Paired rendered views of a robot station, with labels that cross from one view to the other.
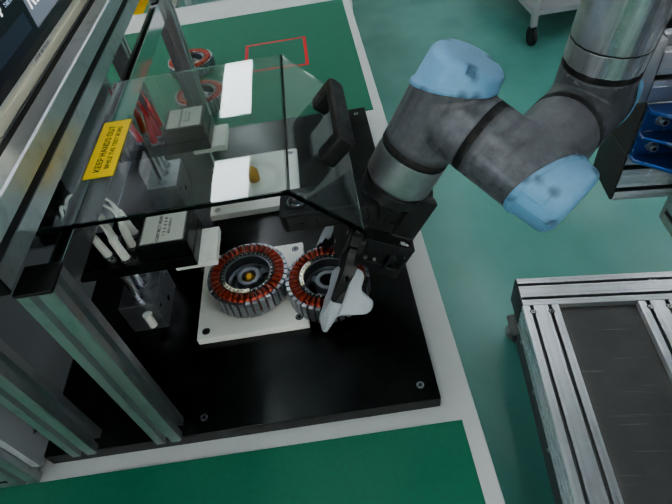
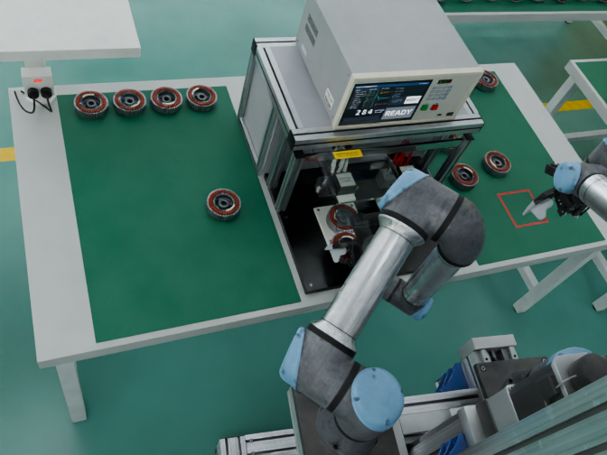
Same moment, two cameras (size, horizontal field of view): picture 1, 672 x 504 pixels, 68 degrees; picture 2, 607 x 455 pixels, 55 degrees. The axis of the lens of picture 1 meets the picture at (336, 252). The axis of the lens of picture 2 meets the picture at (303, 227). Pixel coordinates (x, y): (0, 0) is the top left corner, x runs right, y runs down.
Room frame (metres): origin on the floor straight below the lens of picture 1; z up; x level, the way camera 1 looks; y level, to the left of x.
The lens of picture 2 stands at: (-0.41, -0.76, 2.35)
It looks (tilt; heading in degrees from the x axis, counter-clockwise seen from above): 54 degrees down; 51
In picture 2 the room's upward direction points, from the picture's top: 23 degrees clockwise
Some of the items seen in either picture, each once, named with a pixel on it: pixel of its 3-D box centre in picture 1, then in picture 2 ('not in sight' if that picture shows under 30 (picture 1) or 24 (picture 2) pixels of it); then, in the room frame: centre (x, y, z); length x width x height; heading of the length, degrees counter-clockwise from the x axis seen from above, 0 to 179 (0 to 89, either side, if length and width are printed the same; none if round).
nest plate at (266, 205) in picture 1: (255, 183); not in sight; (0.71, 0.12, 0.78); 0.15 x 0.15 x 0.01; 88
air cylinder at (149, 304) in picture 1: (148, 296); (328, 186); (0.47, 0.27, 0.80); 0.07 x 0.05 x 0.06; 178
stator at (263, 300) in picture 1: (249, 279); (342, 219); (0.46, 0.12, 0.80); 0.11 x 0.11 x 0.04
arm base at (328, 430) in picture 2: not in sight; (353, 419); (0.12, -0.55, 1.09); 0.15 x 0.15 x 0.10
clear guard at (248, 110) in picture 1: (186, 153); (356, 176); (0.44, 0.13, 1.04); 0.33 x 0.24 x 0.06; 88
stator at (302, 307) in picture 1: (328, 282); (346, 247); (0.43, 0.02, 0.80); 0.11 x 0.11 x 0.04
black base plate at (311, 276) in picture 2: (248, 239); (368, 218); (0.59, 0.14, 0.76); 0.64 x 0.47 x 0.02; 178
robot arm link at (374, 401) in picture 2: not in sight; (368, 402); (0.11, -0.54, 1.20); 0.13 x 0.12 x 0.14; 129
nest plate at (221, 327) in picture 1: (254, 290); (340, 223); (0.46, 0.12, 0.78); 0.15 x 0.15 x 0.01; 88
